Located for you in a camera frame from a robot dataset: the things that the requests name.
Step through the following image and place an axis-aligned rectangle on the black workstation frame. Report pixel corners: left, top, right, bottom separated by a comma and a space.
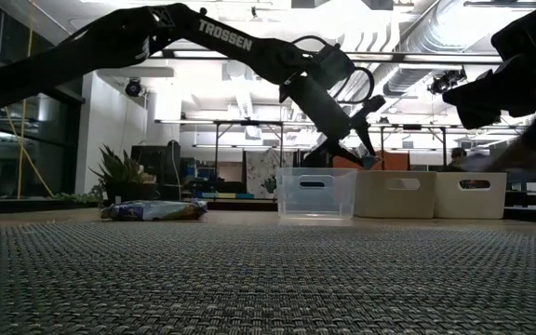
379, 123, 449, 173
155, 119, 286, 176

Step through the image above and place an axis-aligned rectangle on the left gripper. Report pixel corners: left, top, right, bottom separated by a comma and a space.
278, 73, 387, 168

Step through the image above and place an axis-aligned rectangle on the black computer monitor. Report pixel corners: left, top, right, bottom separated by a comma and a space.
130, 144, 181, 188

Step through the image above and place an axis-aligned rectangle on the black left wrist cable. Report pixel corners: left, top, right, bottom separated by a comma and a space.
289, 33, 377, 106

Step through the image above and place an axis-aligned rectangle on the yellow hanging cable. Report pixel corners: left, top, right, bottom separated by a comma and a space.
0, 0, 56, 200

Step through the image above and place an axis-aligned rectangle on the orange partition panel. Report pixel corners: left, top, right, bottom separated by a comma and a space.
332, 151, 411, 171

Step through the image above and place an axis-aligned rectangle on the grey plastic bin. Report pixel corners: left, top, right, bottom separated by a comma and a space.
354, 169, 438, 220

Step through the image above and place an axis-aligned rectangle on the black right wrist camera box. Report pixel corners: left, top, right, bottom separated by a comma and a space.
489, 2, 536, 60

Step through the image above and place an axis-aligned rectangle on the white leaf-print cloth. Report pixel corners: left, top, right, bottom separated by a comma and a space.
244, 148, 292, 200

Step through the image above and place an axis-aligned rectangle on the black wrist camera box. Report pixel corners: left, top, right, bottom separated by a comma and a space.
313, 43, 358, 90
489, 2, 536, 60

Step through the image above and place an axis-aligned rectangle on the black camera on boom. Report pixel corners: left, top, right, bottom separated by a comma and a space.
428, 66, 468, 96

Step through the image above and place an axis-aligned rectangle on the white plastic bin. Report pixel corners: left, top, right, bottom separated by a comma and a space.
434, 171, 509, 221

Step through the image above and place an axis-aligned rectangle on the long led light bar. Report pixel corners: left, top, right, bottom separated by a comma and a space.
151, 47, 504, 65

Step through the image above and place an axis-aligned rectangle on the round black camera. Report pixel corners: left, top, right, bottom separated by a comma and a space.
125, 76, 144, 99

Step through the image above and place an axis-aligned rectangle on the grey woven placemat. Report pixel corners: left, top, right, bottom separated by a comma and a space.
0, 220, 536, 335

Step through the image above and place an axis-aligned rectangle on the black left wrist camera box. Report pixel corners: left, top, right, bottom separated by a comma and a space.
313, 43, 358, 90

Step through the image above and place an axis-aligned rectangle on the potted succulent plant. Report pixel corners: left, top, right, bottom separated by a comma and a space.
53, 142, 158, 209

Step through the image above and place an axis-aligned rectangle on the clear plastic bin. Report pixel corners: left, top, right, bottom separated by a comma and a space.
275, 167, 359, 221

